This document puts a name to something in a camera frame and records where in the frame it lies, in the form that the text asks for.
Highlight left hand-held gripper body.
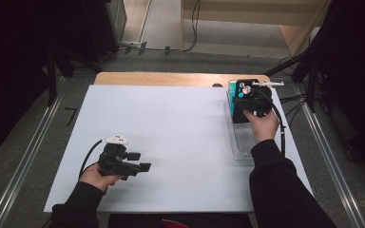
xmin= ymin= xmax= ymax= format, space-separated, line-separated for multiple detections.
xmin=98 ymin=135 xmax=140 ymax=181

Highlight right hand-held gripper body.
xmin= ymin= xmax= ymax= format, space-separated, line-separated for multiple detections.
xmin=233 ymin=81 xmax=285 ymax=118

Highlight iridescent phone case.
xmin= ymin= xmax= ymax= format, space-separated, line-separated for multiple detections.
xmin=228 ymin=80 xmax=245 ymax=117

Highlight clear plastic tray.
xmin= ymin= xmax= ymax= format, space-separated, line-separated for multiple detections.
xmin=223 ymin=89 xmax=267 ymax=162

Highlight person's left hand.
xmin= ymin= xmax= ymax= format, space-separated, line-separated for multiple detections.
xmin=79 ymin=163 xmax=124 ymax=193

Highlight person's right hand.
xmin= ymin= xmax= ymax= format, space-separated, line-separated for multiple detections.
xmin=242 ymin=108 xmax=281 ymax=144

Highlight person's lap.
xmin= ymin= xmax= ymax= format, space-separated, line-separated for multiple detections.
xmin=107 ymin=212 xmax=251 ymax=228

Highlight black stand leg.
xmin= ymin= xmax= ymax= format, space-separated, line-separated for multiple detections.
xmin=46 ymin=47 xmax=103 ymax=107
xmin=264 ymin=53 xmax=317 ymax=112

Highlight light wooden furniture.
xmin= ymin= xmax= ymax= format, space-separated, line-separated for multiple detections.
xmin=180 ymin=0 xmax=332 ymax=58

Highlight black curtain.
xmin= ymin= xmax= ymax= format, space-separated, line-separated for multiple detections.
xmin=0 ymin=0 xmax=122 ymax=160
xmin=307 ymin=0 xmax=365 ymax=169

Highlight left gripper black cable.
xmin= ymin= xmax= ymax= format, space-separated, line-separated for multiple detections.
xmin=78 ymin=140 xmax=105 ymax=181

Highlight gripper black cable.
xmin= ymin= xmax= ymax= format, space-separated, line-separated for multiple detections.
xmin=259 ymin=88 xmax=287 ymax=159
xmin=78 ymin=140 xmax=105 ymax=181

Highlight black floor cables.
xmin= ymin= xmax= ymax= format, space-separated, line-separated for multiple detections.
xmin=279 ymin=91 xmax=308 ymax=126

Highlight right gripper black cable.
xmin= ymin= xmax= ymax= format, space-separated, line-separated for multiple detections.
xmin=259 ymin=88 xmax=287 ymax=159

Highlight metal floor rail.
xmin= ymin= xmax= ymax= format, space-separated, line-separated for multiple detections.
xmin=294 ymin=85 xmax=365 ymax=228
xmin=0 ymin=77 xmax=66 ymax=228

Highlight hanging black cable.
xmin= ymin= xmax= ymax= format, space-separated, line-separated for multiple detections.
xmin=183 ymin=0 xmax=202 ymax=53

